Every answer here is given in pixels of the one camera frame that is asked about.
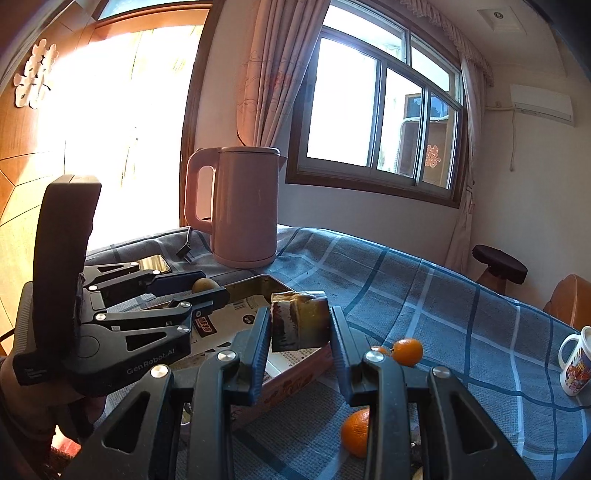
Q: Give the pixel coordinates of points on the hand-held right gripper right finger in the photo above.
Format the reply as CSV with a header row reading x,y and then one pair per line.
x,y
340,355

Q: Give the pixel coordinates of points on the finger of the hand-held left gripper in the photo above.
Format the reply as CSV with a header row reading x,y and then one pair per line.
x,y
207,300
180,280

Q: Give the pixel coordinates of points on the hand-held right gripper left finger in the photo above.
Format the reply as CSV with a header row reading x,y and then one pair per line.
x,y
257,355

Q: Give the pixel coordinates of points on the yellow-green round fruit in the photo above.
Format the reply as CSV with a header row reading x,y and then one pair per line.
x,y
203,285

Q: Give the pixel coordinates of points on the metal tin box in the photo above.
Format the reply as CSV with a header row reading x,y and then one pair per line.
x,y
244,288

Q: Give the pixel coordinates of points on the brown snack packet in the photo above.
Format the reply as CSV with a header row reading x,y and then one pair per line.
x,y
298,323

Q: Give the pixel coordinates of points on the orange tangerine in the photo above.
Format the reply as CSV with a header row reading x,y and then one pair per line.
x,y
382,350
355,434
407,351

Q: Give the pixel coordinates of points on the person's left forearm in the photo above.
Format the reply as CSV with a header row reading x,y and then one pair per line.
x,y
37,406

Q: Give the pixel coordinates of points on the black smartphone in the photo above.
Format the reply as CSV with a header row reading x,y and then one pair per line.
x,y
154,264

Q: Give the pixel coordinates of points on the wooden door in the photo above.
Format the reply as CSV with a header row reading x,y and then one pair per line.
x,y
27,184

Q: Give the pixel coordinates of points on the blue plaid tablecloth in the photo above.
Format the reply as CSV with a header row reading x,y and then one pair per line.
x,y
415,300

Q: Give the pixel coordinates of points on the pink electric kettle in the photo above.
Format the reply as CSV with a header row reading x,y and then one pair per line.
x,y
244,207

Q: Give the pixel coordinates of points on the dark round stool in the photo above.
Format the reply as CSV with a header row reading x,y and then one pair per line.
x,y
498,263

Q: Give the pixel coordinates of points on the white paper door ornament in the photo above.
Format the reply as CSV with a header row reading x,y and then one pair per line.
x,y
34,74

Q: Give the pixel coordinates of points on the pale tied curtain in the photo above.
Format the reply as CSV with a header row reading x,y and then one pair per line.
x,y
468,207

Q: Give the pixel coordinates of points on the red window sticker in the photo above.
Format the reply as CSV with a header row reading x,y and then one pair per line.
x,y
432,157

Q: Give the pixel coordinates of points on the pink patterned curtain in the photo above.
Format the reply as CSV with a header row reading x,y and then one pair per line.
x,y
272,69

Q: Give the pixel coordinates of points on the white printed mug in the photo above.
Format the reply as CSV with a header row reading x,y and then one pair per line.
x,y
575,369

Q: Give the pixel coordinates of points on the orange leather chair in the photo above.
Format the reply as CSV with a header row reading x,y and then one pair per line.
x,y
572,300

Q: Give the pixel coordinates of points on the sliding glass window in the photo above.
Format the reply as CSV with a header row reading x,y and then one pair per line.
x,y
351,92

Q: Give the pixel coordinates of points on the white air conditioner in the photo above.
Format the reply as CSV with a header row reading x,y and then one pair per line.
x,y
540,101

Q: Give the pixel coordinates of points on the frilled curtain valance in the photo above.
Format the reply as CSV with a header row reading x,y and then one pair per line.
x,y
443,23

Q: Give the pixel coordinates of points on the white ceiling panel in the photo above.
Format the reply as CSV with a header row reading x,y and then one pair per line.
x,y
501,18

